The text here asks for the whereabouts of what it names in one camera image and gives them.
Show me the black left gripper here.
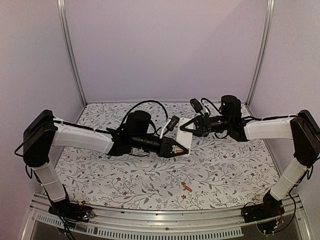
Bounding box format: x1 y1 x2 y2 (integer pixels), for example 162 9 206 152
132 135 189 160

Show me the white remote control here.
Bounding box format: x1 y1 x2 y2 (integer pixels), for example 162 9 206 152
176 117 193 156

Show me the white battery cover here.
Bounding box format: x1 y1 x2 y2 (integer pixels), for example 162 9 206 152
141 161 151 169

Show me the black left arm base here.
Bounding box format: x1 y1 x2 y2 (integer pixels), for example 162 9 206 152
46 185 95 222

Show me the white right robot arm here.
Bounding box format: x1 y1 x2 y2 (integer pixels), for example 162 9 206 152
179 95 320 218

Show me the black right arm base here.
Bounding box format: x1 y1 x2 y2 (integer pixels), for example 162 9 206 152
241 190 285 223

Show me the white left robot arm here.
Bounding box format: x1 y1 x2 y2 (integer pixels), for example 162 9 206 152
22 109 189 217

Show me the floral patterned table mat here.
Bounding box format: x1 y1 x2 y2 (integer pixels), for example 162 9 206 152
42 102 285 211

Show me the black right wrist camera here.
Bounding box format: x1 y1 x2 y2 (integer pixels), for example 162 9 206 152
189 98 203 113

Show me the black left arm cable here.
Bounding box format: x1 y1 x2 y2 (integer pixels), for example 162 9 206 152
121 99 169 131

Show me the aluminium front rail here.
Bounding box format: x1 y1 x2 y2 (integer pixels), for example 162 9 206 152
21 193 313 240

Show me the right aluminium frame post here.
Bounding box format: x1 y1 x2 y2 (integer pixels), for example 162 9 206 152
245 0 275 108

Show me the aluminium frame post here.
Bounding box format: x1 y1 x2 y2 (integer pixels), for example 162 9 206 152
245 0 275 108
56 0 88 107

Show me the left aluminium frame post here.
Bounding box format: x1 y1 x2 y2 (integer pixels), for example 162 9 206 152
56 0 88 107

